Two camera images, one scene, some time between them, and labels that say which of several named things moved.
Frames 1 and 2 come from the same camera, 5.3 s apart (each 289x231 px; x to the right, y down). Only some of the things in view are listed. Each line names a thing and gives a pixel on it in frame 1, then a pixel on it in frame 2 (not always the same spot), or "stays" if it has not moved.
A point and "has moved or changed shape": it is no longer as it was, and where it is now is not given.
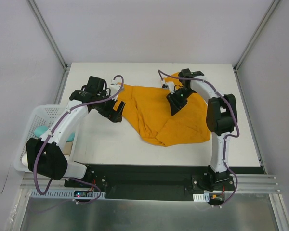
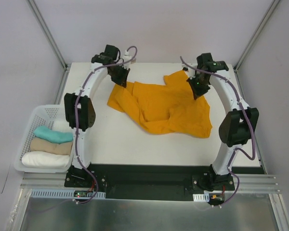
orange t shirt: (150, 108) has moved or changed shape
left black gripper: (110, 110) to (119, 72)
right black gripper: (177, 99) to (198, 84)
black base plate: (144, 182) stays
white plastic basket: (40, 116) stays
